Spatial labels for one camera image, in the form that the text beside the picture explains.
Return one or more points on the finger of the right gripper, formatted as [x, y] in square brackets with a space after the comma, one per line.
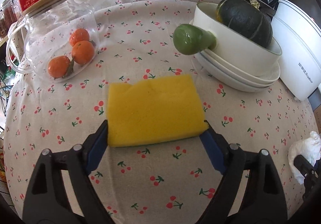
[306, 169]

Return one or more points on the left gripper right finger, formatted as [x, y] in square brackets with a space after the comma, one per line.
[263, 201]

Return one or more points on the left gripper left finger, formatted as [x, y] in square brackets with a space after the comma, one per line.
[60, 189]

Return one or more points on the white tissue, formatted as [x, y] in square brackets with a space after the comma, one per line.
[309, 148]

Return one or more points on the yellow sponge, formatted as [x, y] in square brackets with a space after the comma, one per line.
[154, 111]

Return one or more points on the lower white plate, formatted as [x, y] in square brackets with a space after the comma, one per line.
[224, 78]

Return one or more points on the white plate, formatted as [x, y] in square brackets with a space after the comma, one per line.
[263, 81]
[224, 78]

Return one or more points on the white electric cooking pot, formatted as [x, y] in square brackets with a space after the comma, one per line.
[299, 38]

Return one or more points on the orange tangerine front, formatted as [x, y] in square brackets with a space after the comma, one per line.
[58, 66]

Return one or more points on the orange tangerine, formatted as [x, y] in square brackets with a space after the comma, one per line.
[83, 52]
[78, 35]
[58, 66]

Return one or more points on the upper white plate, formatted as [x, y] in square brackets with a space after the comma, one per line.
[263, 81]

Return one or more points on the orange tangerine middle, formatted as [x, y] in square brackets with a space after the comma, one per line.
[83, 52]

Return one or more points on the dark green kabocha squash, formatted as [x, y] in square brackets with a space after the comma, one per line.
[246, 20]

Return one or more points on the glass jar with wooden lid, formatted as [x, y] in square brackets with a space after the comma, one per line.
[49, 24]

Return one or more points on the orange tangerine back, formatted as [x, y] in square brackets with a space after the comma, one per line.
[78, 35]

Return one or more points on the clear jar dried red fruit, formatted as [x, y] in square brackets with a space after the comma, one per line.
[8, 16]

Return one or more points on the cherry print tablecloth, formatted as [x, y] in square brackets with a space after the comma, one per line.
[164, 183]

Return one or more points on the cream pan with green handle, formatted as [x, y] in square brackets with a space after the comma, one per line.
[205, 34]

